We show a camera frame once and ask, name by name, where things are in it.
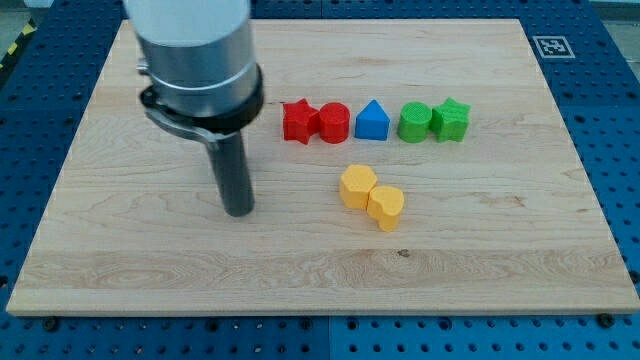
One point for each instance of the wooden board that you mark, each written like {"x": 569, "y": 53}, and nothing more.
{"x": 503, "y": 223}

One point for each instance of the green cylinder block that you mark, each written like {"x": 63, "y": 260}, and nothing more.
{"x": 415, "y": 118}

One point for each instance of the white fiducial marker tag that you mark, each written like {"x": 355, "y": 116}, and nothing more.
{"x": 553, "y": 47}

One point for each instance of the blue triangular block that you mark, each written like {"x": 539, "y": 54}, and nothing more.
{"x": 372, "y": 123}

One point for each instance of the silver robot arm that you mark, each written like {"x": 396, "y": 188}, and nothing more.
{"x": 199, "y": 55}

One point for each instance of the green star block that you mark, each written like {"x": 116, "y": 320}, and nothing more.
{"x": 450, "y": 120}

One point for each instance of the red cylinder block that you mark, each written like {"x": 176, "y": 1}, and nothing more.
{"x": 334, "y": 122}

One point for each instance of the red star block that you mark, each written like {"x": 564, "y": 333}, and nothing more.
{"x": 300, "y": 121}

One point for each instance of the yellow hexagon block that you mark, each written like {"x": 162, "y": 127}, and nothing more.
{"x": 355, "y": 184}

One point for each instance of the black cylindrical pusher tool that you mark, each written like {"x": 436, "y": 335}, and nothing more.
{"x": 229, "y": 164}

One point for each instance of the yellow heart block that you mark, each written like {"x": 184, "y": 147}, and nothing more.
{"x": 385, "y": 206}

